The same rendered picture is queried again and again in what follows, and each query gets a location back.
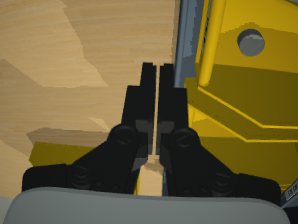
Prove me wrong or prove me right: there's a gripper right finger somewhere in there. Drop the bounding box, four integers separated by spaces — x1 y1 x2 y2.
155 63 281 207

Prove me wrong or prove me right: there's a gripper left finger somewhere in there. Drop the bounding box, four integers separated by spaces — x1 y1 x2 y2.
22 62 157 195

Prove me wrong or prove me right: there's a grey steel disc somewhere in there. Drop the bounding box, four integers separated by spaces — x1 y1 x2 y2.
237 29 265 57

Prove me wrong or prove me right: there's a yellow bin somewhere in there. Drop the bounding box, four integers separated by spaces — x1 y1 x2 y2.
280 185 290 194
184 77 298 186
29 142 140 195
195 0 298 129

